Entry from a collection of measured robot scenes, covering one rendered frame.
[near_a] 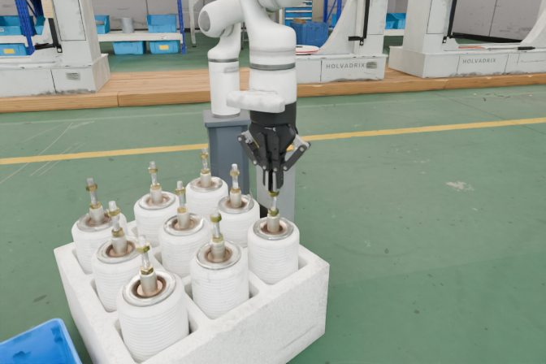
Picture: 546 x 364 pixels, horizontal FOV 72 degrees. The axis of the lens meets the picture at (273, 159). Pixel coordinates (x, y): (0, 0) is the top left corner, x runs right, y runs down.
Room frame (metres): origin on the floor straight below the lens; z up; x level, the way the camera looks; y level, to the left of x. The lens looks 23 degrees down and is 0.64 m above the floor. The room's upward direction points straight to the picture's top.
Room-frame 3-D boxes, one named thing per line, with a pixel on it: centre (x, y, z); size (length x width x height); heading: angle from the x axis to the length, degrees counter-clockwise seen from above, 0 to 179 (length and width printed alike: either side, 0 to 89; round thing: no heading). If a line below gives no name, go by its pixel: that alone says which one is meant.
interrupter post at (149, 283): (0.43, 0.18, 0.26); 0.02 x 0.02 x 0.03
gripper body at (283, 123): (0.58, 0.00, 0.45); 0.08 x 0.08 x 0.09
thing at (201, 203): (0.76, 0.15, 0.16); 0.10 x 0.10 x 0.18
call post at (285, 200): (0.84, -0.01, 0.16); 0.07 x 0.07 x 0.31; 40
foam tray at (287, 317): (0.60, 0.17, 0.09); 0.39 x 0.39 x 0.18; 40
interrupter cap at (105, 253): (0.52, 0.26, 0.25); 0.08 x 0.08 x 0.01
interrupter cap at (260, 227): (0.58, 0.00, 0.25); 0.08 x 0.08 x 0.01
